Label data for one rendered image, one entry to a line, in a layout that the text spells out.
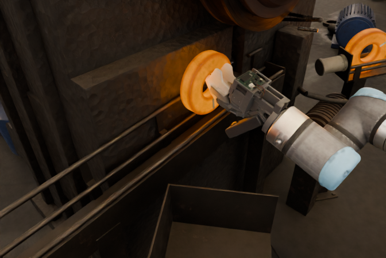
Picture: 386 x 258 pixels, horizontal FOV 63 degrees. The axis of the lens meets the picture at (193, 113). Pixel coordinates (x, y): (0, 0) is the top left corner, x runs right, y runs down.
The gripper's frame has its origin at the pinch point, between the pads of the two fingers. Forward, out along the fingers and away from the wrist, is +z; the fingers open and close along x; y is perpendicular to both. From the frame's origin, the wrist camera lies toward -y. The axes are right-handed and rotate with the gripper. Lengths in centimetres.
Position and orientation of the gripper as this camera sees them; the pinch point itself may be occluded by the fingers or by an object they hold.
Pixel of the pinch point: (207, 76)
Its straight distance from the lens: 76.7
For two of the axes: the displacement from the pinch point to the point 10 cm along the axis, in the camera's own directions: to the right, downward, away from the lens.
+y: 1.9, -6.8, -7.1
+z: -7.0, -6.1, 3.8
